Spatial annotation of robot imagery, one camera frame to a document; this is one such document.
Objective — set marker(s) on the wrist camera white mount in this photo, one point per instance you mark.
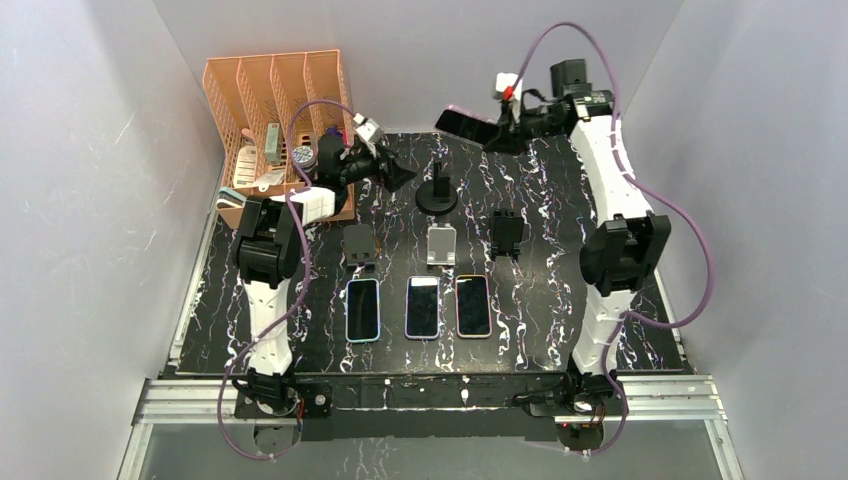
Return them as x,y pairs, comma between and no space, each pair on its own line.
507,86
367,130

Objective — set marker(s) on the aluminium frame rail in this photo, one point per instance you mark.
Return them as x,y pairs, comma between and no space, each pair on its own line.
451,427

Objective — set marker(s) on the orange plastic file organizer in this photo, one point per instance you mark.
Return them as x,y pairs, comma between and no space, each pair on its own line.
301,91

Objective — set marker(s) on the green white small box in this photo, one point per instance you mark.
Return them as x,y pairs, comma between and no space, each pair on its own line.
273,146

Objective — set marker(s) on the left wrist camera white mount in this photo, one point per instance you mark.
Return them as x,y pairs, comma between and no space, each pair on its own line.
367,130

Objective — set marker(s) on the white paper card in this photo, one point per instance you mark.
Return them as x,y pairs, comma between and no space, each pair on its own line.
244,171

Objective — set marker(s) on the phone with blue case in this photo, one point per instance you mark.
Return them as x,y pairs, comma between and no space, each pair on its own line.
362,311

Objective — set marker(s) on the black folding phone stand left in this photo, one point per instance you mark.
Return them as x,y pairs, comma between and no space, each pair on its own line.
359,246

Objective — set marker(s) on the phone with purple clear case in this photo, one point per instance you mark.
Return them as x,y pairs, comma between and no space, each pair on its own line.
459,123

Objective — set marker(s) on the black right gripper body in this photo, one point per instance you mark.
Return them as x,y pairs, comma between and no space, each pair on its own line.
528,123

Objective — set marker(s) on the black clamp phone stand right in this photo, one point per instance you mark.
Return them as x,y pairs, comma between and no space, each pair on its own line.
506,234

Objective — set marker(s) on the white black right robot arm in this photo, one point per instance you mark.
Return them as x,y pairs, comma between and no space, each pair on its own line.
629,237

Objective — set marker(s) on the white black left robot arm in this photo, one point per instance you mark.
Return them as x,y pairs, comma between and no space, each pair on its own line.
271,246

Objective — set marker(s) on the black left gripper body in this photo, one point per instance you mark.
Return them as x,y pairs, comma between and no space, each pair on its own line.
363,166

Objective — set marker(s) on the black round base phone stand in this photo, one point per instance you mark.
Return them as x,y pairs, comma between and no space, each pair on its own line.
436,196

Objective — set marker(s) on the teal bordered item beside organizer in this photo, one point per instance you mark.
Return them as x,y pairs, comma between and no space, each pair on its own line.
228,198

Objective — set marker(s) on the phone with lilac case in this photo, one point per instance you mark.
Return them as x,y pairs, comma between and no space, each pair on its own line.
422,308

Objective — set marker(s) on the phone with pink case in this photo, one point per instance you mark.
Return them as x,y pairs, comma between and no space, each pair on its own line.
472,307

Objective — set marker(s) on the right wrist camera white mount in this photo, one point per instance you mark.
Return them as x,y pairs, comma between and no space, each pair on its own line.
507,86

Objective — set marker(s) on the round tin blue white label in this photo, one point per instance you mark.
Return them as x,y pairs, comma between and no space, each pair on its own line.
305,158

